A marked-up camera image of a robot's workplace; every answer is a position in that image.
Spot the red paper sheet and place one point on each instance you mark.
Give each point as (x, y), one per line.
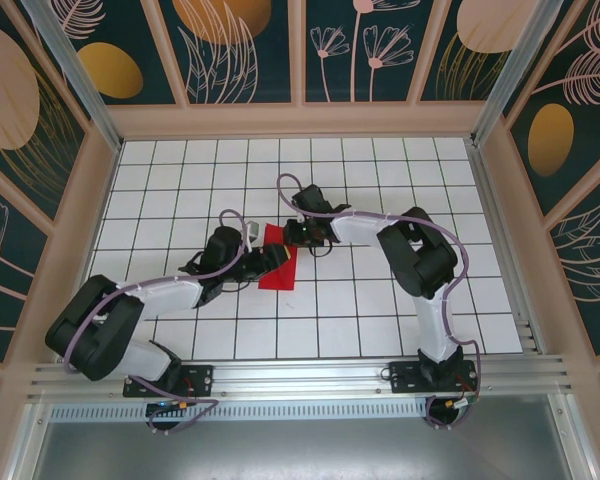
(280, 280)

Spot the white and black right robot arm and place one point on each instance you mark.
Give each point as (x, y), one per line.
(430, 325)

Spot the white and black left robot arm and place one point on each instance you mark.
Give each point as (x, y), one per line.
(170, 297)

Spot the grey metal sheet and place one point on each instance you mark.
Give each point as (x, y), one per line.
(300, 450)

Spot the aluminium mounting rail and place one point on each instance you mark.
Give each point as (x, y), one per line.
(300, 372)

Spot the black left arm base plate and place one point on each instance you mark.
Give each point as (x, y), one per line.
(200, 380)

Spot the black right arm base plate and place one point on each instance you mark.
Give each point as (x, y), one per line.
(405, 380)

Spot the aluminium side rail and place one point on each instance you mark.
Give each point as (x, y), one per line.
(505, 250)

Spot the aluminium frame post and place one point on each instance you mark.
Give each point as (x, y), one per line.
(80, 85)
(510, 65)

